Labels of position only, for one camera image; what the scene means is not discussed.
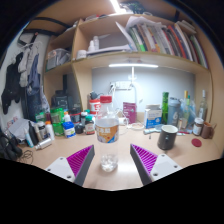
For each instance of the white bottle blue label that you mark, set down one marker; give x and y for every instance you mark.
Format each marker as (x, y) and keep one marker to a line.
(69, 128)

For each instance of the light blue hairbrush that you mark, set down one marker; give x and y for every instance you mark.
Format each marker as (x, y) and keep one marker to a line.
(151, 131)

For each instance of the clear drink bottle red cap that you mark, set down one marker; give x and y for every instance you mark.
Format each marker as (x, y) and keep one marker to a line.
(106, 133)

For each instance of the red and white canister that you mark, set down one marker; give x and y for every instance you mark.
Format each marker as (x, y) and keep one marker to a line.
(94, 106)

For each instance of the wooden shelf unit with books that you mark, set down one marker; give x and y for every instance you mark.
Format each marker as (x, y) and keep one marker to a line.
(133, 56)

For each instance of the hanging dark clothes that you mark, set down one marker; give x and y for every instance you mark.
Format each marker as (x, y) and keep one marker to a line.
(20, 86)

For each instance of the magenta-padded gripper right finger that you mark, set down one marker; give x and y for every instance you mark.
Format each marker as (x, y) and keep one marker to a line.
(163, 166)

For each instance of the green plastic bottle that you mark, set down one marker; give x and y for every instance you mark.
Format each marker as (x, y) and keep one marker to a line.
(57, 121)

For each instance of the white LED bar lamp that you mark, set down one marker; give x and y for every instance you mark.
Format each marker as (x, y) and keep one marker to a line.
(133, 65)

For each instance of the ceiling tube light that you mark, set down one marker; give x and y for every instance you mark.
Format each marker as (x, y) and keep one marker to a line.
(115, 6)

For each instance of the black mug white inside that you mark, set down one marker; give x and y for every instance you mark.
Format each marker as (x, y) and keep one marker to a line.
(166, 138)

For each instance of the black bag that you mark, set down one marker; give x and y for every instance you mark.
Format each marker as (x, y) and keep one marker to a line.
(60, 100)

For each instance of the white wall power outlet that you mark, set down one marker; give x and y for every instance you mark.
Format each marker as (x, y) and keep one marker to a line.
(122, 85)

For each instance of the white and blue carton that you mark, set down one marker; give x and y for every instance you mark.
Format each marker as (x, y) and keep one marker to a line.
(152, 117)

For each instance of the tall green box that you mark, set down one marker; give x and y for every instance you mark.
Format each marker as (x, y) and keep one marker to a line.
(165, 108)

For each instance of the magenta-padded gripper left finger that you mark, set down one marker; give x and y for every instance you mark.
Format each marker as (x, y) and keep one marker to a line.
(63, 168)

